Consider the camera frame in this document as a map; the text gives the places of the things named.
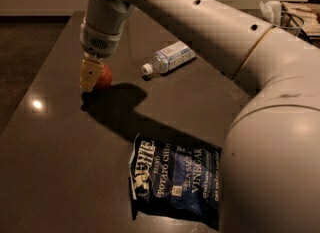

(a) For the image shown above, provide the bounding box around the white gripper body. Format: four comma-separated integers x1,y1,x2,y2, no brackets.
80,0,134,58

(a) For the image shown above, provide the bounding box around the clear plastic water bottle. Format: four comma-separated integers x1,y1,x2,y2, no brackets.
142,41,196,75

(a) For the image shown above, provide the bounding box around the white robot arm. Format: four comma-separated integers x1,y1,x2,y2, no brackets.
86,0,320,233

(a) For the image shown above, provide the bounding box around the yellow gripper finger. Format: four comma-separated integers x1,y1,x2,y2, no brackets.
80,57,104,92

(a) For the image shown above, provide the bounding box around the white crumpled napkin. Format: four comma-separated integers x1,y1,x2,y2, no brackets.
259,1,282,25

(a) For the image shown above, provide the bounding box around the metal mesh cup holder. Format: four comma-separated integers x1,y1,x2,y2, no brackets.
280,11,305,36

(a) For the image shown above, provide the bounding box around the red apple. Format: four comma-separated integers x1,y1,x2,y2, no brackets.
94,65,112,91

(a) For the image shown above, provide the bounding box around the blue kettle chip bag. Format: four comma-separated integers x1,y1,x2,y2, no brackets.
129,136,221,230

